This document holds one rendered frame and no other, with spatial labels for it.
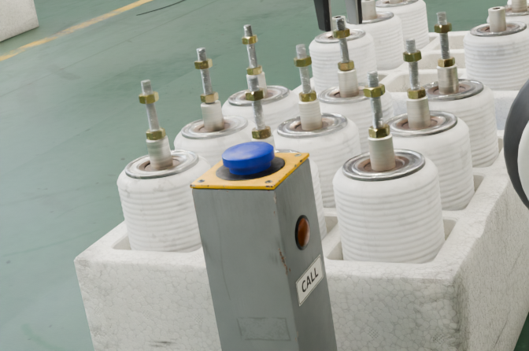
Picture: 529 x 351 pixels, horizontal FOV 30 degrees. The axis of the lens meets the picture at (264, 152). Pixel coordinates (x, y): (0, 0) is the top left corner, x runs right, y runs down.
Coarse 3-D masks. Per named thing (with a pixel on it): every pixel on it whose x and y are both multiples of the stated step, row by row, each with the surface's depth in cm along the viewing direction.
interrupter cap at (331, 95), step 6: (360, 84) 117; (366, 84) 117; (324, 90) 117; (330, 90) 117; (336, 90) 117; (360, 90) 116; (318, 96) 115; (324, 96) 115; (330, 96) 115; (336, 96) 115; (354, 96) 114; (360, 96) 112; (324, 102) 113; (330, 102) 112; (336, 102) 112; (342, 102) 111; (348, 102) 111
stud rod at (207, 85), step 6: (198, 48) 107; (204, 48) 107; (198, 54) 107; (204, 54) 107; (204, 60) 107; (204, 72) 108; (204, 78) 108; (204, 84) 108; (210, 84) 108; (204, 90) 108; (210, 90) 108; (210, 102) 109
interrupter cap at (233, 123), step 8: (200, 120) 113; (224, 120) 112; (232, 120) 111; (240, 120) 110; (184, 128) 110; (192, 128) 110; (200, 128) 111; (224, 128) 109; (232, 128) 108; (240, 128) 108; (184, 136) 108; (192, 136) 107; (200, 136) 107; (208, 136) 106; (216, 136) 106
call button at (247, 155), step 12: (240, 144) 76; (252, 144) 76; (264, 144) 75; (228, 156) 74; (240, 156) 73; (252, 156) 73; (264, 156) 73; (240, 168) 74; (252, 168) 74; (264, 168) 74
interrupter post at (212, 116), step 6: (216, 102) 109; (204, 108) 108; (210, 108) 108; (216, 108) 108; (204, 114) 109; (210, 114) 108; (216, 114) 109; (222, 114) 109; (204, 120) 109; (210, 120) 109; (216, 120) 109; (222, 120) 109; (210, 126) 109; (216, 126) 109; (222, 126) 109
